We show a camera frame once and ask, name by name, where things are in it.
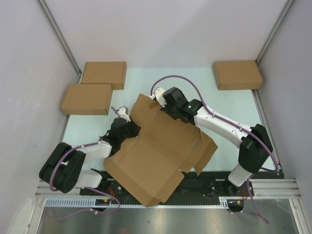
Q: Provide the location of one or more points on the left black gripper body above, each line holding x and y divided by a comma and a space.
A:
130, 131

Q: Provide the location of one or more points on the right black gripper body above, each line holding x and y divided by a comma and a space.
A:
171, 111

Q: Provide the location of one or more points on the cardboard box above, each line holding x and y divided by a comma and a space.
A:
151, 165
105, 72
87, 99
237, 75

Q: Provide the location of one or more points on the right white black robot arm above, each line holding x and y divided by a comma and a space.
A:
253, 142

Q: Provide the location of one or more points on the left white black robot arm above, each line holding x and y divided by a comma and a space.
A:
63, 169

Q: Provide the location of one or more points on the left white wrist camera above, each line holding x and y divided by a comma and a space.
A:
122, 112

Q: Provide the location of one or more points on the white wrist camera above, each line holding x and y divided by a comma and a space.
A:
122, 112
157, 95

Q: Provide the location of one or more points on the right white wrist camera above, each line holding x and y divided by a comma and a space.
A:
157, 95

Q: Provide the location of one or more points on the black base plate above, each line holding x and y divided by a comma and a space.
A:
207, 183

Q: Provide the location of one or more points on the left aluminium corner post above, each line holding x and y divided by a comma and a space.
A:
58, 34

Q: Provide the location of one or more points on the aluminium corner post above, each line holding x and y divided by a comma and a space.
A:
58, 34
278, 23

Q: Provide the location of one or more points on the right aluminium corner post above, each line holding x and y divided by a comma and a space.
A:
278, 23

